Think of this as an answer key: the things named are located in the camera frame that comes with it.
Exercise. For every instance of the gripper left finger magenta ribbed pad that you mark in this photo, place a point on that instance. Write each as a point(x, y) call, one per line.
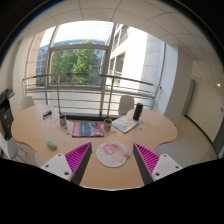
point(70, 166)

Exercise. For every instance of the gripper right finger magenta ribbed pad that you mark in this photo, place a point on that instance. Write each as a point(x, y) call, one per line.
point(153, 166)

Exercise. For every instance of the light green computer mouse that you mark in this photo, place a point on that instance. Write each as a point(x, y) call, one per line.
point(52, 145)

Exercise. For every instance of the round pink white mouse pad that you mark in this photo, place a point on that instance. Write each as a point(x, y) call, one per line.
point(112, 154)

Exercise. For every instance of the red magazine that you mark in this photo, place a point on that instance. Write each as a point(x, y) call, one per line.
point(87, 129)

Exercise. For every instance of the white open booklet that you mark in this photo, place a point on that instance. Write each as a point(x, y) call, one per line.
point(124, 124)

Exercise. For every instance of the patterned mug left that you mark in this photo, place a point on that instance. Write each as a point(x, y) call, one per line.
point(62, 120)

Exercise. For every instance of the patterned mug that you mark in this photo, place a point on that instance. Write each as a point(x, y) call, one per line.
point(107, 124)
point(62, 120)

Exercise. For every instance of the patterned mug right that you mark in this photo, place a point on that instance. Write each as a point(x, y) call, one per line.
point(107, 124)

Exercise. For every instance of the black cylindrical bottle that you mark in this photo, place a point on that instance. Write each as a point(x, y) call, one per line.
point(138, 111)

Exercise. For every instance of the blue black stapler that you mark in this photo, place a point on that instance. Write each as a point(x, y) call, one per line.
point(47, 114)

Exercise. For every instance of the white chair right back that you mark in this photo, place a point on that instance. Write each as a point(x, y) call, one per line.
point(126, 104)

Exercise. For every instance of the white chair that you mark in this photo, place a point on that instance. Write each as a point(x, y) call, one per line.
point(126, 104)
point(11, 148)
point(27, 102)

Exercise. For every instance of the white chair front left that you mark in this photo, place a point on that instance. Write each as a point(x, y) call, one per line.
point(11, 148)

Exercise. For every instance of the grey door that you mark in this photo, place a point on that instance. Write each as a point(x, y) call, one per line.
point(189, 97)

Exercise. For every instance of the white chair left back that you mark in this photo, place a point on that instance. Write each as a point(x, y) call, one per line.
point(27, 102)

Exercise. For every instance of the black printer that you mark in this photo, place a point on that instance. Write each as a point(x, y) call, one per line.
point(6, 117)

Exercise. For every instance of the metal window railing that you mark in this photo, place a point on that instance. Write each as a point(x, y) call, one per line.
point(88, 94)

